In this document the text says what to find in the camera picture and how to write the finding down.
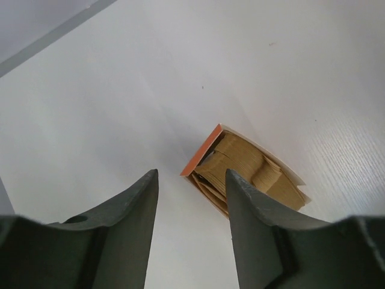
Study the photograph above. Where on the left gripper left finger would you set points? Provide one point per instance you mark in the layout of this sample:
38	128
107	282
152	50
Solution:
107	246

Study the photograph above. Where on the orange coffee filter holder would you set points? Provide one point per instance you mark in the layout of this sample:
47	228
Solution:
213	139

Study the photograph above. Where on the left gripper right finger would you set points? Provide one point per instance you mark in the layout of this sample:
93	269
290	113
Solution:
277	247

